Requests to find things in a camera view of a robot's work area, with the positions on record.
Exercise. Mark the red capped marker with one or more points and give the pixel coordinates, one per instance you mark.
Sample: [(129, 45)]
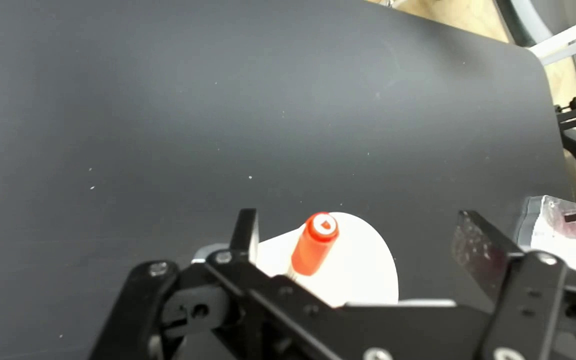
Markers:
[(314, 244)]

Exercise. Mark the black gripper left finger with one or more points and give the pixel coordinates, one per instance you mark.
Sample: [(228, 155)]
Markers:
[(169, 312)]

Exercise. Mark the crumpled clear plastic bag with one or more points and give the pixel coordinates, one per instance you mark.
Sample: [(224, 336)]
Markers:
[(569, 231)]

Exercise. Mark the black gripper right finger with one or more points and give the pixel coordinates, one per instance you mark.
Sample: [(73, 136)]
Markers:
[(529, 300)]

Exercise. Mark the white paper cup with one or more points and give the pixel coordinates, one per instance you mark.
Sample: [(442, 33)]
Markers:
[(361, 267)]

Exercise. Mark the white curved frame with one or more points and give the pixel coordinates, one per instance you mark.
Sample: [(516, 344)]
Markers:
[(554, 33)]

